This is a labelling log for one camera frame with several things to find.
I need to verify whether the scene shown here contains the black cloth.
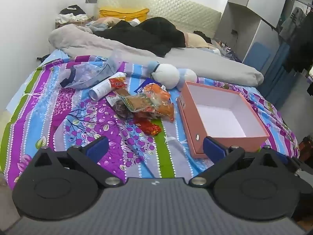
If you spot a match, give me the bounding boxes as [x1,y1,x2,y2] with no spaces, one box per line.
[193,31,213,43]

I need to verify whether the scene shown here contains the row of small bottles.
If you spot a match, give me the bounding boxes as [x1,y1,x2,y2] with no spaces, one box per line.
[216,40,235,54]

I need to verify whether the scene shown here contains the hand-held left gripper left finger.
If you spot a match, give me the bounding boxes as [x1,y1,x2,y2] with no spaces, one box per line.
[33,136,123,188]

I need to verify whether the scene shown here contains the floral striped bedsheet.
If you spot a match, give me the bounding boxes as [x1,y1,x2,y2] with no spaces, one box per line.
[0,49,301,189]

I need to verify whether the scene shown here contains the white shrimp snack packet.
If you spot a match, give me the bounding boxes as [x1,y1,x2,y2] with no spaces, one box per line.
[106,95,134,118]

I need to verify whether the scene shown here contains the orange snack packet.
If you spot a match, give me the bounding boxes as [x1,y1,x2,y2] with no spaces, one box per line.
[142,83,175,123]

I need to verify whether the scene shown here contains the pastel pillow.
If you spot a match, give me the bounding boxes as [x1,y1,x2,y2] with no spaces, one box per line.
[89,17,123,31]

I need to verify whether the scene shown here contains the cream quilted headboard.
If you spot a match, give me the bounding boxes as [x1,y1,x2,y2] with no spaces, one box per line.
[97,0,222,33]

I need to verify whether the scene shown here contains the beige pink pillow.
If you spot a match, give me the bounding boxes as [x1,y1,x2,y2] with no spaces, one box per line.
[183,32,217,49]

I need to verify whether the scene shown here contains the red snack packet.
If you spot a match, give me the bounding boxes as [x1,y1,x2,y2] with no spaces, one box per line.
[133,116,162,137]

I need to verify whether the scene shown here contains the pink cardboard box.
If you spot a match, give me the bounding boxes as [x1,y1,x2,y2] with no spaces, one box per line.
[176,80,271,159]

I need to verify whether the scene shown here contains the blue curtain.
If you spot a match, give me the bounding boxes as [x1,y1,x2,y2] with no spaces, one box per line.
[263,42,297,108]

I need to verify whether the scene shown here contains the white spray can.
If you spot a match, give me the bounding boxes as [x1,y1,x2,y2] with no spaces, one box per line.
[88,72,128,101]

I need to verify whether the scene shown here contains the grey blanket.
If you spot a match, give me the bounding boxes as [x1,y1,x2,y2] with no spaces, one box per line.
[48,26,264,87]

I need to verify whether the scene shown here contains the clear biscuit packet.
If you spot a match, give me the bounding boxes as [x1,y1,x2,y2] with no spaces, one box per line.
[124,94,158,114]

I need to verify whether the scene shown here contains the pile of clothes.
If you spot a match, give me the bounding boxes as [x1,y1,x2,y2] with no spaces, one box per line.
[56,5,88,24]

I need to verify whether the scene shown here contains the grey wardrobe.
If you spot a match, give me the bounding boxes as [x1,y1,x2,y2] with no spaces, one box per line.
[215,0,297,64]

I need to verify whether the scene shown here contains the yellow blanket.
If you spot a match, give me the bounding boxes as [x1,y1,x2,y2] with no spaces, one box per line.
[99,7,150,21]

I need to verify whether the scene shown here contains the black coat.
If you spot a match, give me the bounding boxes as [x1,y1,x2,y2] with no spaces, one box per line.
[93,17,187,57]

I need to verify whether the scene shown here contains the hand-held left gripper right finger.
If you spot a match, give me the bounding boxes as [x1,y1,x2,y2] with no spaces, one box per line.
[189,136,301,188]

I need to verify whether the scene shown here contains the red patterned bag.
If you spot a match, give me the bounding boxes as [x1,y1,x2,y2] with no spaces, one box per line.
[299,137,313,162]

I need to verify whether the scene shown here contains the clear plastic bag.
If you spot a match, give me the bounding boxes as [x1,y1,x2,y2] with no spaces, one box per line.
[60,50,123,90]

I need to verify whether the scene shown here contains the dark hanging clothes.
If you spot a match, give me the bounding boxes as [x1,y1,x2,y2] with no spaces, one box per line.
[279,5,313,74]

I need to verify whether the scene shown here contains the white blue plush toy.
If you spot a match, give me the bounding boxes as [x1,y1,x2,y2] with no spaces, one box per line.
[147,61,198,91]

